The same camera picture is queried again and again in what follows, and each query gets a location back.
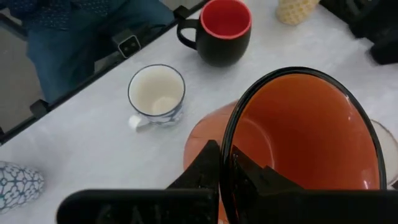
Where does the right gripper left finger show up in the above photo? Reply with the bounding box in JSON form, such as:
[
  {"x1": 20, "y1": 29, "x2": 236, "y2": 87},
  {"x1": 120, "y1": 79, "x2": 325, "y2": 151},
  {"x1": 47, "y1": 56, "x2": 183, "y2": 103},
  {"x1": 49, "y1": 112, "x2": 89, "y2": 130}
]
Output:
[{"x1": 57, "y1": 139, "x2": 221, "y2": 224}]

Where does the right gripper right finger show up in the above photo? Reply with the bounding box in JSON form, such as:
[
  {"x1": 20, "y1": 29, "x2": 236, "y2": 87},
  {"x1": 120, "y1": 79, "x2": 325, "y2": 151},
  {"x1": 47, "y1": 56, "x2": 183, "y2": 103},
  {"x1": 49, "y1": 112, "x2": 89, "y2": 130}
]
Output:
[{"x1": 230, "y1": 145, "x2": 398, "y2": 224}]

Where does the orange mug black rim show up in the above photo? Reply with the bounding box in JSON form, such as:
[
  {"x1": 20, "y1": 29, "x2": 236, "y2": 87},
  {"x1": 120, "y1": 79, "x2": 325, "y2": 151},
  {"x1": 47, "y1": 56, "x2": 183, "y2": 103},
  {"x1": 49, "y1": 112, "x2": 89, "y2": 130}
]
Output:
[{"x1": 183, "y1": 66, "x2": 387, "y2": 224}]

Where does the blue white flower mug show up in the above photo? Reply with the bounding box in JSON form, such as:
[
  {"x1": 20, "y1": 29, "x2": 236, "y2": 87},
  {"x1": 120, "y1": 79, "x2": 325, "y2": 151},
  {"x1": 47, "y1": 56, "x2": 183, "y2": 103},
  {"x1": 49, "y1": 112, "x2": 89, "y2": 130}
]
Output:
[{"x1": 127, "y1": 63, "x2": 187, "y2": 131}]

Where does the pale green mug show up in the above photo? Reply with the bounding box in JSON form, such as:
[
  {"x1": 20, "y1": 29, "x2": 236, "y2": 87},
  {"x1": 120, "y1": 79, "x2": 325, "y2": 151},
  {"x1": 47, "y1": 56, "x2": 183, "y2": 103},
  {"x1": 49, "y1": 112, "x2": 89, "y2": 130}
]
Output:
[{"x1": 369, "y1": 119, "x2": 398, "y2": 187}]

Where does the black mug red interior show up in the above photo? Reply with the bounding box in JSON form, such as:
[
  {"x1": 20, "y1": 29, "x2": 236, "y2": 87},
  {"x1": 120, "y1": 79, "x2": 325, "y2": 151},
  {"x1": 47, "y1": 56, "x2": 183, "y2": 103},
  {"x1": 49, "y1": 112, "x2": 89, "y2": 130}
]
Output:
[{"x1": 176, "y1": 0, "x2": 252, "y2": 68}]

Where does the yellow patterned mug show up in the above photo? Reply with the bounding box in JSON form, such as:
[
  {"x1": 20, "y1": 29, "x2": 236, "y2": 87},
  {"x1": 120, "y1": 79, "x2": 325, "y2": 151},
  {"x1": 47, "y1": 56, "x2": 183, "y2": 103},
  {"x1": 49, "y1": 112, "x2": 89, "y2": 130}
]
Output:
[{"x1": 275, "y1": 0, "x2": 321, "y2": 26}]

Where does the teal patterned white mug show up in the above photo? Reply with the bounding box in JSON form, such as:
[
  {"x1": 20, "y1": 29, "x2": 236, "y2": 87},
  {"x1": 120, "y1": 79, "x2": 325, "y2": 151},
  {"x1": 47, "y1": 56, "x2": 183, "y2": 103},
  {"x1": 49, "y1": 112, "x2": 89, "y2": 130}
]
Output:
[{"x1": 0, "y1": 161, "x2": 45, "y2": 215}]

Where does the person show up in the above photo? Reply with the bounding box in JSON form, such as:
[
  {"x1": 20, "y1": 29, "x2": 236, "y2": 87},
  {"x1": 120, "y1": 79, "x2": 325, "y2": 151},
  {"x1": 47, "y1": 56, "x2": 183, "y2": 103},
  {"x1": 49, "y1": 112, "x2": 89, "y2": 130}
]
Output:
[{"x1": 0, "y1": 0, "x2": 175, "y2": 103}]

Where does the black table edge rail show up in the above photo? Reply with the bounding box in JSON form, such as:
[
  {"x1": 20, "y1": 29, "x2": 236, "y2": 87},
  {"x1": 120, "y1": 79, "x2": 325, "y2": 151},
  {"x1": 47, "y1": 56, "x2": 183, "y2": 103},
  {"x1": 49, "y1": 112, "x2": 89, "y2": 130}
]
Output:
[{"x1": 0, "y1": 0, "x2": 209, "y2": 146}]

